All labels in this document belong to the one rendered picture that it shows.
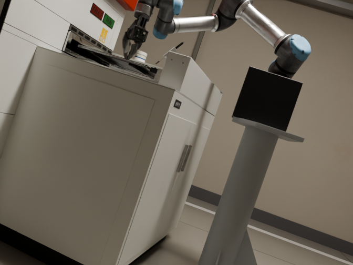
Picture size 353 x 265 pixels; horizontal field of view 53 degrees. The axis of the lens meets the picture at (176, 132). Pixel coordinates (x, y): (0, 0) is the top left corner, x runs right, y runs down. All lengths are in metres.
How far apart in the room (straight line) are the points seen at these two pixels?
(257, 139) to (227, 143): 2.21
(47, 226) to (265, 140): 0.99
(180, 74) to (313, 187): 2.84
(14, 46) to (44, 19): 0.18
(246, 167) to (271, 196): 2.30
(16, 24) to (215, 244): 1.24
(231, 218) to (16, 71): 1.10
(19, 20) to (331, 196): 3.38
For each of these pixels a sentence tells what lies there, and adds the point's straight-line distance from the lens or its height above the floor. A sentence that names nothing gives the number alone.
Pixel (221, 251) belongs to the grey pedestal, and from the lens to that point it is 1.72.
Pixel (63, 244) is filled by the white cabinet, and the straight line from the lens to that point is 1.51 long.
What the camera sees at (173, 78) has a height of 0.86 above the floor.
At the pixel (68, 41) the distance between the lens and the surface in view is 1.75.
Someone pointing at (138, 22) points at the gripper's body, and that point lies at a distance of 1.65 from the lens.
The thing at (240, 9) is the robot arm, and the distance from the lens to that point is 1.89.
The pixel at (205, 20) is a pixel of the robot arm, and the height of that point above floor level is 1.24.
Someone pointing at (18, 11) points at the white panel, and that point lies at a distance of 1.51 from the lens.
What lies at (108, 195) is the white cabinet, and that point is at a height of 0.36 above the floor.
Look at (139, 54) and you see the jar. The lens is 2.32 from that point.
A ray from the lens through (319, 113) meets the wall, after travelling 3.99.
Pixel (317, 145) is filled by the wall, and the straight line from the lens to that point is 3.98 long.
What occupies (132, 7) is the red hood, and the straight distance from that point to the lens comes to 2.13.
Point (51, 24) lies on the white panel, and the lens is 1.66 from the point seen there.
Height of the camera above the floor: 0.71
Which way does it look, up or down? 2 degrees down
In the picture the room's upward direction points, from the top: 19 degrees clockwise
